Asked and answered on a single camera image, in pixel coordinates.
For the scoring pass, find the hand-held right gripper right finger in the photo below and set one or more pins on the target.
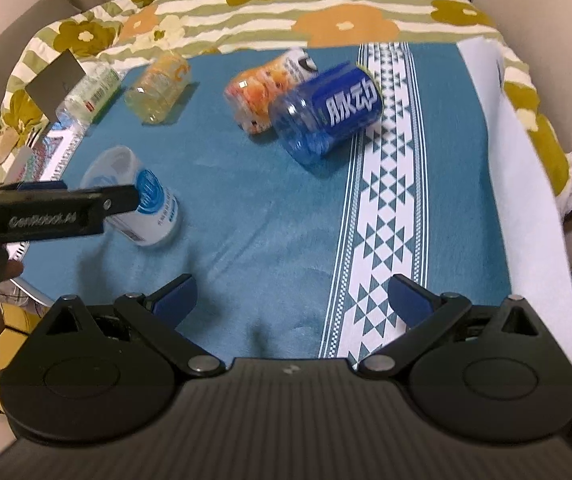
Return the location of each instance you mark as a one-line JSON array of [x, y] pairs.
[[408, 300]]

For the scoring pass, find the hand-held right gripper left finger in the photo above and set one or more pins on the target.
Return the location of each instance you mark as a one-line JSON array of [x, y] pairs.
[[178, 299]]

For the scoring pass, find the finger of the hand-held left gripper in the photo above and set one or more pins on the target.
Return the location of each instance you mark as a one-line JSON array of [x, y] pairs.
[[118, 199], [43, 186]]

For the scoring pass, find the clear cup light blue label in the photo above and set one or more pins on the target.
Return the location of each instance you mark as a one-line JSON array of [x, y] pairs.
[[149, 205]]

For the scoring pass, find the spiral notebook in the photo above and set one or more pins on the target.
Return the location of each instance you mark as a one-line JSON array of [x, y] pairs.
[[48, 152]]

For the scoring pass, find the yellow cloth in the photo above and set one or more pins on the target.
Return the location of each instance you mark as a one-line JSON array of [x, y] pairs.
[[15, 317]]

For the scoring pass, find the clear green-label water bottle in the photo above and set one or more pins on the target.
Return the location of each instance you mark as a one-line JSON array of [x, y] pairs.
[[88, 97]]

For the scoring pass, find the grey card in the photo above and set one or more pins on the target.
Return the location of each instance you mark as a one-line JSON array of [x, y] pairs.
[[55, 82]]

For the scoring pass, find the teal patterned cloth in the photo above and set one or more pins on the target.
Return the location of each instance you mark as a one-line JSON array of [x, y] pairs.
[[276, 240]]

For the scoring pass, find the yellow clear bottle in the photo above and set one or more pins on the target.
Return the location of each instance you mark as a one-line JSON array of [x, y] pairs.
[[158, 87]]

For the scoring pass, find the white cloth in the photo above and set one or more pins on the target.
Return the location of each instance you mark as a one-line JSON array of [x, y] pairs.
[[531, 200]]

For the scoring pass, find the orange drink bottle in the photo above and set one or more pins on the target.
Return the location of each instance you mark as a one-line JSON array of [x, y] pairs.
[[258, 92]]

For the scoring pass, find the blue drink bottle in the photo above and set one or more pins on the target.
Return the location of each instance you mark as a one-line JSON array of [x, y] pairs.
[[326, 110]]

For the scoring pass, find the floral striped blanket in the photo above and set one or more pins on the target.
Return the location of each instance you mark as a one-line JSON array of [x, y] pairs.
[[346, 15]]

